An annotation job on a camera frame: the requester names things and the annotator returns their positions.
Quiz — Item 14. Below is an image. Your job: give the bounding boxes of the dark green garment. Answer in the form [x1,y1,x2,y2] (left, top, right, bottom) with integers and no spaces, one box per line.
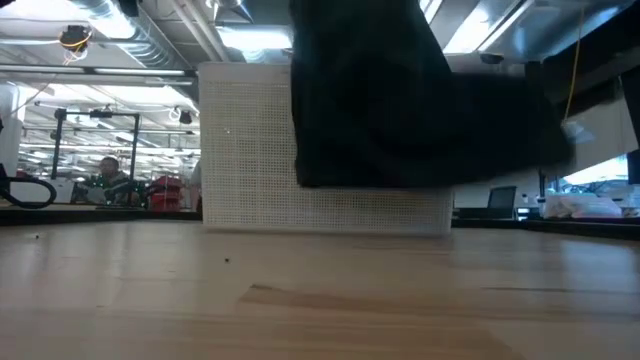
[288,0,576,190]

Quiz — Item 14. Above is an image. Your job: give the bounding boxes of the white plastic laundry basket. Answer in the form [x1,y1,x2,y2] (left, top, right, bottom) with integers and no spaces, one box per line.
[198,60,455,236]

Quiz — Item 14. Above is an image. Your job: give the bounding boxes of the person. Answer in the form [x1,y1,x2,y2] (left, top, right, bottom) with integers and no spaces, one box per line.
[74,155,146,206]
[189,159,204,211]

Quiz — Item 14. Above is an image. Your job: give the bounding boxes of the ceiling light panel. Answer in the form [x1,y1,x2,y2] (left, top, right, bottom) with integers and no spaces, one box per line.
[214,24,294,54]

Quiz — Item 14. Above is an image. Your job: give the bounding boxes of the red cart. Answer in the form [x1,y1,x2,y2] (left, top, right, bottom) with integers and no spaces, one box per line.
[147,174,185,212]

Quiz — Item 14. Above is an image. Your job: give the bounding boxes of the black laptop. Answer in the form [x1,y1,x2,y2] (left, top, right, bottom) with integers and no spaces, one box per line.
[457,185,519,221]

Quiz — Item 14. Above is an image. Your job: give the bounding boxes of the white plastic bags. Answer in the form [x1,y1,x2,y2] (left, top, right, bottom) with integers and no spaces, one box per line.
[542,193,624,220]

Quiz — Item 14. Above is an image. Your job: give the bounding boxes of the black monitor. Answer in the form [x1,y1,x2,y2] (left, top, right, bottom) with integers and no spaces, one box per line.
[619,64,640,186]

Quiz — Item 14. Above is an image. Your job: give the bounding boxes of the silver ceiling duct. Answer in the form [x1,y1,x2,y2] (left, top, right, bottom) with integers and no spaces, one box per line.
[69,0,196,71]

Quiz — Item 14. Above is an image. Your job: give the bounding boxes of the black metal table frame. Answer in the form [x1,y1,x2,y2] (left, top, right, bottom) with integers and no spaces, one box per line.
[0,203,640,241]

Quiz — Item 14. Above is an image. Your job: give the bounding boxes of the black stand frame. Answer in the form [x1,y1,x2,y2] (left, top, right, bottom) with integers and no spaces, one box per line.
[52,107,141,206]

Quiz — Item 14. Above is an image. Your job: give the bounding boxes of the black cable loop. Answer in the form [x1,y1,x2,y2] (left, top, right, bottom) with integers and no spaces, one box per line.
[0,164,57,210]

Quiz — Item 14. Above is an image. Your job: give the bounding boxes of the yellow cable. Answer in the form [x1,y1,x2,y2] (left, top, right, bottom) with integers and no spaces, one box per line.
[563,7,586,124]

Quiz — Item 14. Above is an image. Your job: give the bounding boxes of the black ceiling-mounted camera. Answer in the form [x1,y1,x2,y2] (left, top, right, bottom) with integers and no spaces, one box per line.
[58,24,94,66]

